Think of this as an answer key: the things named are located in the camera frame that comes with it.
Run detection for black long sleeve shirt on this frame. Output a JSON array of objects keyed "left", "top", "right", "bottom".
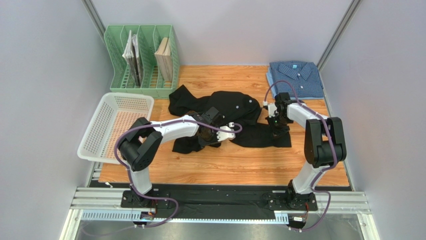
[{"left": 168, "top": 85, "right": 292, "bottom": 148}]

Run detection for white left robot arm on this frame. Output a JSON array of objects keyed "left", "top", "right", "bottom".
[{"left": 113, "top": 107, "right": 242, "bottom": 200}]

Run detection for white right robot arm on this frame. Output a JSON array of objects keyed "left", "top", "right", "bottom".
[{"left": 263, "top": 93, "right": 347, "bottom": 209}]

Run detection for folded light blue shirt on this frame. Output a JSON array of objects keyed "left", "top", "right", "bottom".
[{"left": 266, "top": 72, "right": 324, "bottom": 100}]

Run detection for folded blue checkered shirt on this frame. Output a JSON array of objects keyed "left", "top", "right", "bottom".
[{"left": 266, "top": 60, "right": 324, "bottom": 100}]

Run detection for white plastic basket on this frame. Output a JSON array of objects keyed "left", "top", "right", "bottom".
[{"left": 77, "top": 92, "right": 155, "bottom": 164}]

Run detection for tan books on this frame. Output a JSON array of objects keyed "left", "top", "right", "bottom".
[{"left": 154, "top": 37, "right": 174, "bottom": 82}]

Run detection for grey magazines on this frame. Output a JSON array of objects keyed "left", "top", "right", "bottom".
[{"left": 122, "top": 30, "right": 144, "bottom": 88}]

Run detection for green file organizer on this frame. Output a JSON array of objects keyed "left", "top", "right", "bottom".
[{"left": 103, "top": 24, "right": 181, "bottom": 99}]

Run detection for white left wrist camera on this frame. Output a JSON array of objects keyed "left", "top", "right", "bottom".
[{"left": 216, "top": 122, "right": 236, "bottom": 142}]

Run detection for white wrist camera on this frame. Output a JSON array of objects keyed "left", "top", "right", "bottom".
[
  {"left": 263, "top": 100, "right": 277, "bottom": 118},
  {"left": 216, "top": 122, "right": 236, "bottom": 142}
]

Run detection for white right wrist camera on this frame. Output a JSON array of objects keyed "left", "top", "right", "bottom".
[{"left": 263, "top": 100, "right": 277, "bottom": 118}]

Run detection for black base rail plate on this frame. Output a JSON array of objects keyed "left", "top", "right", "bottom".
[{"left": 89, "top": 181, "right": 354, "bottom": 221}]

